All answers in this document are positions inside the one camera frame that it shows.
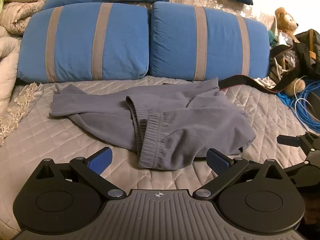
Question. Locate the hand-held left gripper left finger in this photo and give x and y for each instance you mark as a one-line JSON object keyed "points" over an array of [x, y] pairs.
{"points": [[100, 160]]}

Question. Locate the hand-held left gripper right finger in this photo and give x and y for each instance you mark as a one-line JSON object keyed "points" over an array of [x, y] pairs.
{"points": [[217, 161]]}

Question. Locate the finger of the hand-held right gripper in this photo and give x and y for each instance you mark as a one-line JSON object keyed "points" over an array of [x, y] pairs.
{"points": [[307, 172], [290, 140]]}

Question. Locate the grey-blue sweatpants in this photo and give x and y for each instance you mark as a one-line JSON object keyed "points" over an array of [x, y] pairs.
{"points": [[190, 120]]}

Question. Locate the grey quilted bedspread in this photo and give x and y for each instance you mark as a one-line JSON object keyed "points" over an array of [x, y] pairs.
{"points": [[50, 135]]}

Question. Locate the black bag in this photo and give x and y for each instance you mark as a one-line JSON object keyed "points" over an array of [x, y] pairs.
{"points": [[303, 55]]}

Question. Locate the lace trim cloth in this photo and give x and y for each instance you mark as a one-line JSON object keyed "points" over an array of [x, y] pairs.
{"points": [[17, 105]]}

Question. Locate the teal plush toy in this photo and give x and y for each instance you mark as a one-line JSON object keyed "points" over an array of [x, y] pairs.
{"points": [[272, 37]]}

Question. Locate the brown teddy bear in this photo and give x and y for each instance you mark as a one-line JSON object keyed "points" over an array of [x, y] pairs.
{"points": [[285, 21]]}

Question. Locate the striped blue pillow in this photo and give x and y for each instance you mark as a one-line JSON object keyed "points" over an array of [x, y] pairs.
{"points": [[175, 42], [72, 42]]}

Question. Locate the beige crumpled blanket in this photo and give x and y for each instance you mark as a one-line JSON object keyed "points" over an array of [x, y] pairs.
{"points": [[17, 10]]}

